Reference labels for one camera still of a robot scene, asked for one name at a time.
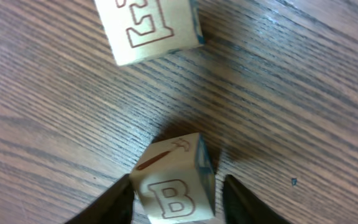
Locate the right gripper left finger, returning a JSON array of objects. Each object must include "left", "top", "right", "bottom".
[{"left": 65, "top": 174, "right": 135, "bottom": 224}]

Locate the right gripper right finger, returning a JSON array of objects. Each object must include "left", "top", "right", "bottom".
[{"left": 222, "top": 175, "right": 285, "bottom": 224}]

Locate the wooden letter B block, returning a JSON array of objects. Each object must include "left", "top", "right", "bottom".
[{"left": 129, "top": 133, "right": 216, "bottom": 224}]

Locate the wooden letter E block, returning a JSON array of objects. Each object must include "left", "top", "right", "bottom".
[{"left": 95, "top": 0, "right": 205, "bottom": 66}]

